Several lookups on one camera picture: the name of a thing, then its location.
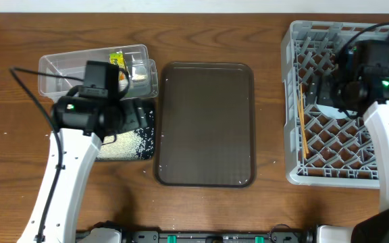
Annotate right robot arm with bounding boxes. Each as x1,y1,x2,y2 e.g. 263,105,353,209
313,76,389,243

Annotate brown serving tray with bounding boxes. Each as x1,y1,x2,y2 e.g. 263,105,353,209
154,61,256,188

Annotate green yellow snack wrapper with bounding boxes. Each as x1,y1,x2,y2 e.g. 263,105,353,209
109,51,126,81

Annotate black rectangular tray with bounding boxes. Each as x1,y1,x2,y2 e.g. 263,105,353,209
95,100,157,162

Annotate wooden chopstick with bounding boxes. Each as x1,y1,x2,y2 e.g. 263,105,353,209
299,84,309,159
298,84,308,159

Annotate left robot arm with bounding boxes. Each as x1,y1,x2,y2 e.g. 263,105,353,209
19,96,154,242

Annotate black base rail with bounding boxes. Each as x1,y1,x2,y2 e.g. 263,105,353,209
75,221,317,243

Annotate clear plastic waste bin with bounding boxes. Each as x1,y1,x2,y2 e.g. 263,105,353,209
38,44,159,101

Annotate light blue bowl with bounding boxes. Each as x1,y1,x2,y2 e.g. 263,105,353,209
314,103,358,119

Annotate grey dishwasher rack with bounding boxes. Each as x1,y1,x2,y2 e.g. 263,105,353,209
281,21,389,189

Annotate pile of rice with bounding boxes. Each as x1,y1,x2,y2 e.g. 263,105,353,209
96,111,155,160

